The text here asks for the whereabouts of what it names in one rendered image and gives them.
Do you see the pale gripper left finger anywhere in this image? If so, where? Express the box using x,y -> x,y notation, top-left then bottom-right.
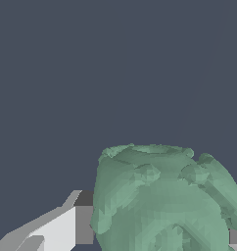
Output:
0,189 -> 95,251

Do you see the green lumpy object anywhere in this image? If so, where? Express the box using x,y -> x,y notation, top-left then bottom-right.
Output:
90,142 -> 237,251

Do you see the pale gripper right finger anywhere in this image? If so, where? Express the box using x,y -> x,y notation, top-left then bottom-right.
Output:
228,227 -> 237,251

